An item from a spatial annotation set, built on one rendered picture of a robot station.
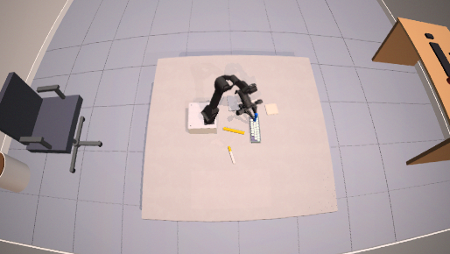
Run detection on keyboard with white letter keys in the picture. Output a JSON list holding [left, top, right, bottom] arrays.
[[250, 116, 261, 144]]

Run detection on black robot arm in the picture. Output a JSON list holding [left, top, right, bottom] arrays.
[[201, 74, 257, 125]]

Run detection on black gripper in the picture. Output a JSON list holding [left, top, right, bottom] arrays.
[[236, 95, 263, 120]]

